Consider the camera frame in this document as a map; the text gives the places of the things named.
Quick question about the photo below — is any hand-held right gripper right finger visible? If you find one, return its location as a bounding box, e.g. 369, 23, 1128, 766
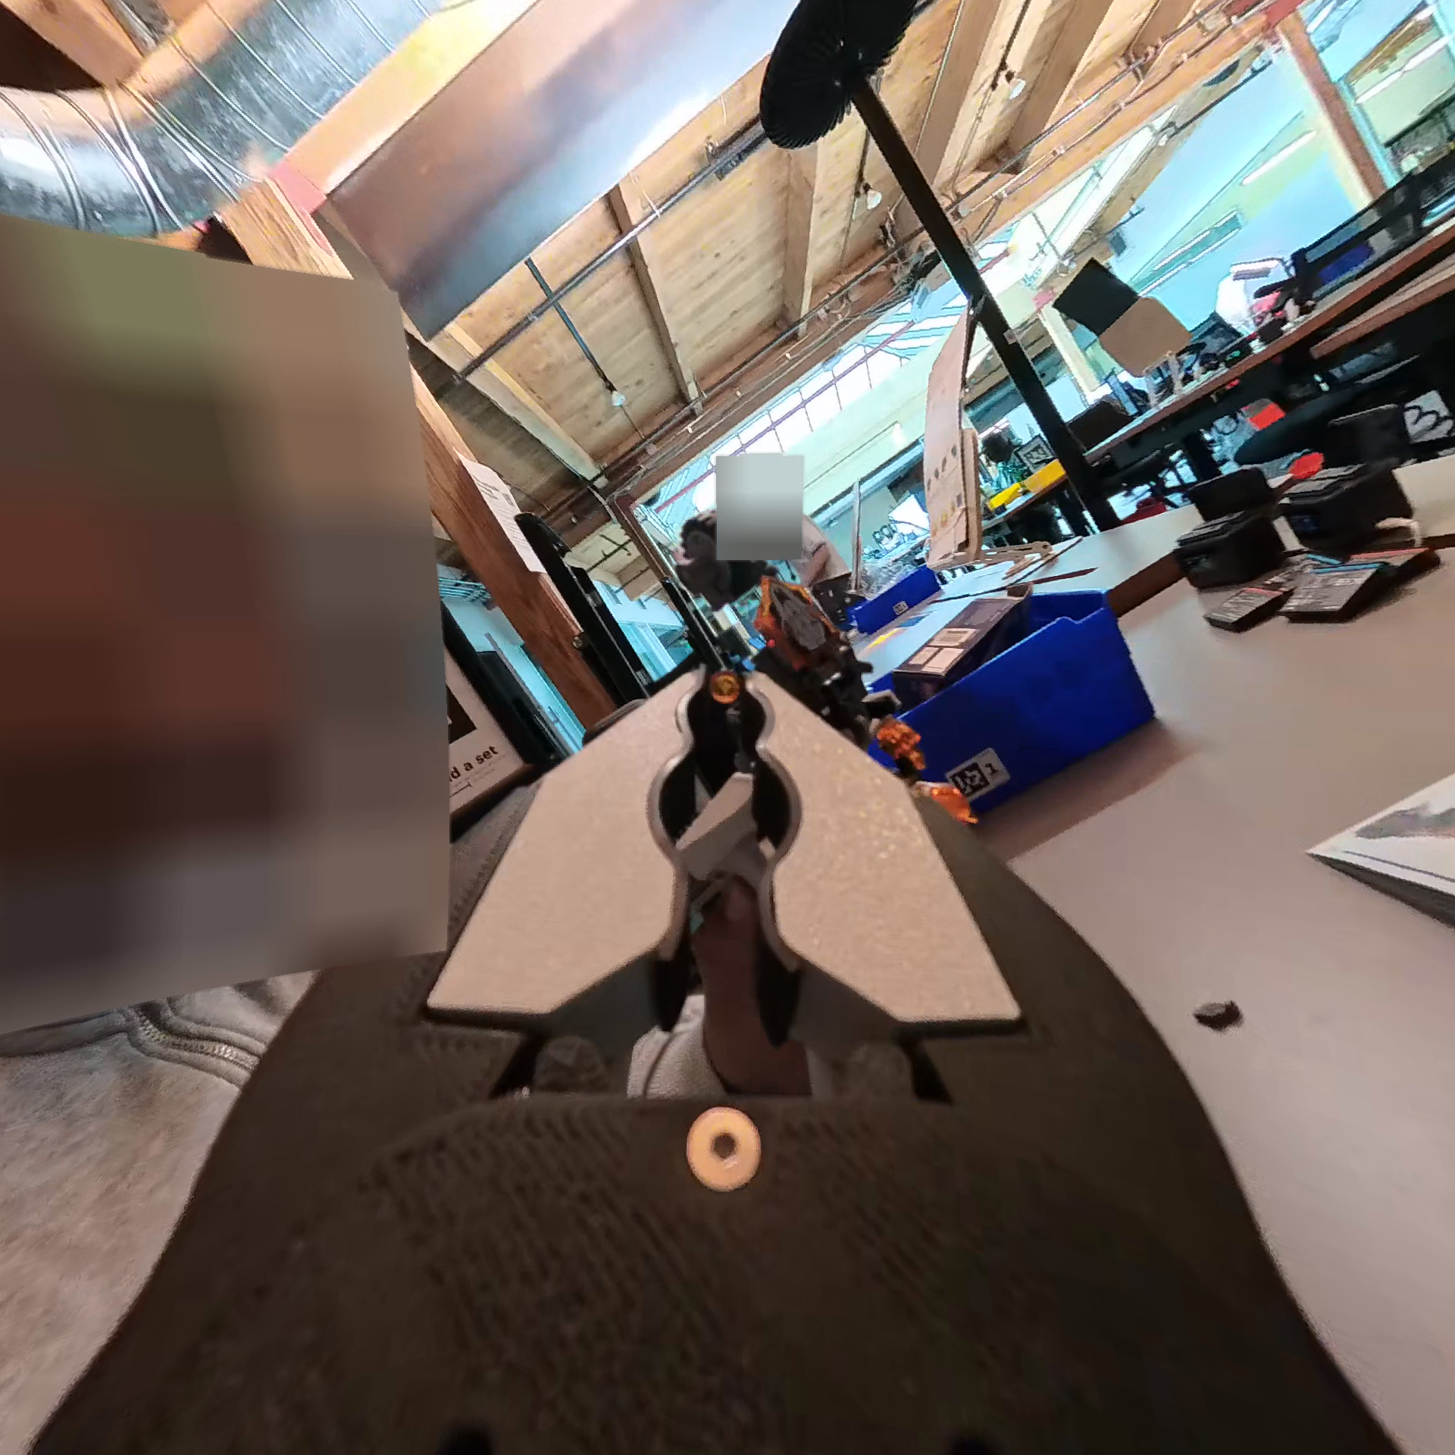
740, 668, 1024, 1082

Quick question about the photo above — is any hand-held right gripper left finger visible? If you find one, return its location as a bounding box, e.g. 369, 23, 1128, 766
424, 665, 710, 1077

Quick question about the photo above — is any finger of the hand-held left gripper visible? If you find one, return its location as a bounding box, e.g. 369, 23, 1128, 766
673, 770, 760, 910

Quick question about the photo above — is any lego motorcycle model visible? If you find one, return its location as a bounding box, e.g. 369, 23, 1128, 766
746, 574, 982, 825

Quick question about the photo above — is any lego instruction booklet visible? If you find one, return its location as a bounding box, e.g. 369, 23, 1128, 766
1306, 771, 1455, 928

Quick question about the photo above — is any person's left forearm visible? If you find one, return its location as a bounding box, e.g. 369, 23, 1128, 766
628, 1016, 716, 1099

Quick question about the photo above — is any person's left hand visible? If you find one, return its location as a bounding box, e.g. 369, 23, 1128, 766
692, 879, 815, 1095

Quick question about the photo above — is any framed marker sign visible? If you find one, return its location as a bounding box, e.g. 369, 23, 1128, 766
442, 652, 538, 814

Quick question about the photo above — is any blue plastic bin white tag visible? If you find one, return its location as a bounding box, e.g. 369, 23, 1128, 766
847, 564, 946, 632
870, 589, 1159, 814

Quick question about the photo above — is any dark cardboard box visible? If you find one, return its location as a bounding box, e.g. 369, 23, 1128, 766
891, 593, 1035, 683

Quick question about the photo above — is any wooden pillar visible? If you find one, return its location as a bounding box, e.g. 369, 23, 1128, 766
417, 376, 617, 729

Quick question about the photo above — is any white paper notice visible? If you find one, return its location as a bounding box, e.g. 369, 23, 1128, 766
458, 454, 548, 574

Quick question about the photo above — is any small black battery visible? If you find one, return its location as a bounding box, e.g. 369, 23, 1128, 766
1203, 574, 1298, 630
1282, 543, 1443, 624

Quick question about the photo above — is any person's grey hoodie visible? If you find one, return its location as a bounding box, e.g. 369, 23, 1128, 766
0, 965, 320, 1455

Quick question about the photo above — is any long black pole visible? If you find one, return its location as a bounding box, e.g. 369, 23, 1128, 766
760, 0, 1121, 537

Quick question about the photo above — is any black office chair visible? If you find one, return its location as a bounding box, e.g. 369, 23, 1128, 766
1232, 386, 1412, 468

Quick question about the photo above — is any wooden desk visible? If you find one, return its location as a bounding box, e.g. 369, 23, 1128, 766
1092, 227, 1455, 480

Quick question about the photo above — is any silver ventilation duct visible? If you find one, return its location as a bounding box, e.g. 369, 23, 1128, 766
0, 0, 456, 239

